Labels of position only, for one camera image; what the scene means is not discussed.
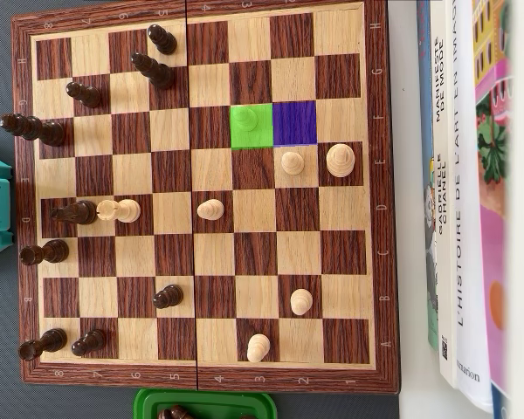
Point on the light wooden pawn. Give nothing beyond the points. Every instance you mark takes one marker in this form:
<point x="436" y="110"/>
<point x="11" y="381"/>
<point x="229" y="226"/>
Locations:
<point x="246" y="118"/>
<point x="301" y="301"/>
<point x="292" y="163"/>
<point x="257" y="348"/>
<point x="209" y="210"/>

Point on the wooden folding chess board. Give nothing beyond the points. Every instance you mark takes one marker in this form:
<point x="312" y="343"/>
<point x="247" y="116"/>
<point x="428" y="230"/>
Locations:
<point x="262" y="253"/>

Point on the dark wooden chess piece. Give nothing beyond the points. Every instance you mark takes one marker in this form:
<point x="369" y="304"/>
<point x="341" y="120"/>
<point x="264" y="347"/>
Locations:
<point x="174" y="413"/>

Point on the light wooden king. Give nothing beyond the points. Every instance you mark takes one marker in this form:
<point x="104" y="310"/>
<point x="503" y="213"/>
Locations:
<point x="340" y="160"/>

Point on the dark wooden pawn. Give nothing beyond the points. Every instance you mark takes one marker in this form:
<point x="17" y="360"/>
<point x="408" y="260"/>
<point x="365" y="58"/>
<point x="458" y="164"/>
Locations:
<point x="168" y="297"/>
<point x="85" y="94"/>
<point x="88" y="341"/>
<point x="162" y="39"/>

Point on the light wooden rook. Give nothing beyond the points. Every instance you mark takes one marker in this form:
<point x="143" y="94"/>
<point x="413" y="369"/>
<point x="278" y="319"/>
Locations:
<point x="118" y="210"/>

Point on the dark wooden bishop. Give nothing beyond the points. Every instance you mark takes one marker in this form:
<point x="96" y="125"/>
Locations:
<point x="153" y="70"/>

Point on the dark wooden knight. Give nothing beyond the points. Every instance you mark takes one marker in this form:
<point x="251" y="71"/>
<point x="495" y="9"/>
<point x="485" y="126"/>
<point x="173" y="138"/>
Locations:
<point x="76" y="212"/>

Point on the white Gabrielle Chanel book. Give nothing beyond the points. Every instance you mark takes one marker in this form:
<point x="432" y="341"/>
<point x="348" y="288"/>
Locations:
<point x="441" y="262"/>

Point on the white art history book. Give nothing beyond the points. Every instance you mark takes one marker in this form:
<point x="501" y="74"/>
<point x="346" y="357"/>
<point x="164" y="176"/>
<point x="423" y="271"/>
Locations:
<point x="465" y="262"/>

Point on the dark wooden rook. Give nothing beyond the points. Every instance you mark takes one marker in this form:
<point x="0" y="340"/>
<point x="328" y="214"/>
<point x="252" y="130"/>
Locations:
<point x="43" y="253"/>
<point x="43" y="343"/>

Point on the green plastic tray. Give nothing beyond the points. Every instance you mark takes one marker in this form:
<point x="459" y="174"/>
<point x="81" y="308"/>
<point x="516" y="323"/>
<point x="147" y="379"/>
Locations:
<point x="146" y="401"/>

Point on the colourful pink book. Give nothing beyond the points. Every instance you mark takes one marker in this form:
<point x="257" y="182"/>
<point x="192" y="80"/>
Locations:
<point x="493" y="244"/>

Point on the dark wooden king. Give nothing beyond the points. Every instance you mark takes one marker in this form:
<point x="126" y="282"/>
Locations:
<point x="35" y="129"/>

